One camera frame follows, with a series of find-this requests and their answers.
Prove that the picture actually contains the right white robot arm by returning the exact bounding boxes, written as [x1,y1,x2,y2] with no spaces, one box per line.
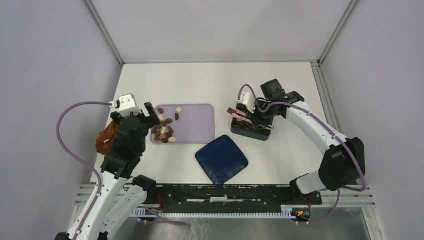
[237,79,366,204]

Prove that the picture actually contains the pink tongs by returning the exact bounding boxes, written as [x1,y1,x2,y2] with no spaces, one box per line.
[229,109,251,123]

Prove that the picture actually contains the purple chocolate tray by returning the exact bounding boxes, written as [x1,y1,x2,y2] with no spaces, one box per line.
[149,103,215,145]

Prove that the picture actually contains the blue tin lid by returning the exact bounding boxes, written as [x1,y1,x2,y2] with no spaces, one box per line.
[195,135,249,187]

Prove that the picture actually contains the white oval chocolate bottom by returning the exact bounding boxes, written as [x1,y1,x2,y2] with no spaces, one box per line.
[168,137,177,143]

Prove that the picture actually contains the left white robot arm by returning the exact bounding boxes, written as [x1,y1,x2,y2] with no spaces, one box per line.
[55,102,160,240]

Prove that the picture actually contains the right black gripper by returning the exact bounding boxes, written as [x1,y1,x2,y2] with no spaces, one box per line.
[245,100,279,130]

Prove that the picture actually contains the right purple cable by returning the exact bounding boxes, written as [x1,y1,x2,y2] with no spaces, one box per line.
[239,84,368,225]

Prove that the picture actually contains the blue tin chocolate box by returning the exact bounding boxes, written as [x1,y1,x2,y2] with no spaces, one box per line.
[230,117,272,142]

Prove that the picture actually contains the brown crumpled cloth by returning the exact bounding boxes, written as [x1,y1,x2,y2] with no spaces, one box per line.
[95,121,119,155]

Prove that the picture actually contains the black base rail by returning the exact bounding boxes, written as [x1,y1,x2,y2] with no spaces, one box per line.
[144,184,323,214]

